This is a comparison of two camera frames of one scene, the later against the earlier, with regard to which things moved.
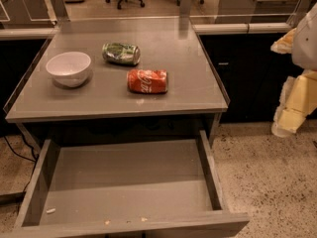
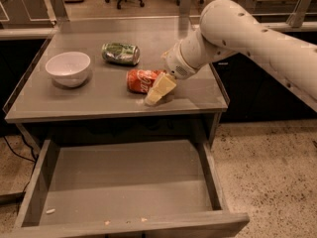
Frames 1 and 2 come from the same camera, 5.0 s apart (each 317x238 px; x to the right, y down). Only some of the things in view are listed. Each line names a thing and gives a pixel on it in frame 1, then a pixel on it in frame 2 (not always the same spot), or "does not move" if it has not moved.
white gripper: x=306 y=49 → x=175 y=64
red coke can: x=145 y=81 does not move
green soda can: x=121 y=54 does not move
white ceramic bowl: x=68 y=68 does not move
